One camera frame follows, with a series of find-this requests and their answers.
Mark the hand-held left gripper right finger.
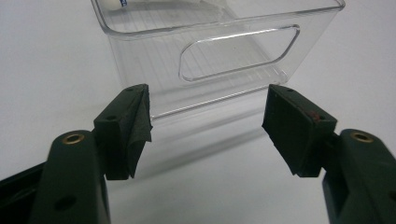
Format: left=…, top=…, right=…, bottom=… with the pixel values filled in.
left=262, top=83, right=396, bottom=224

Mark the clear plastic bin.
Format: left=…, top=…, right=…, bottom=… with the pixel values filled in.
left=91, top=0, right=347, bottom=120

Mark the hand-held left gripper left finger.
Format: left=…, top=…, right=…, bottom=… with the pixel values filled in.
left=27, top=83, right=153, bottom=224

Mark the white table cover sheet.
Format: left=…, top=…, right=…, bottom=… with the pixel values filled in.
left=0, top=0, right=396, bottom=224

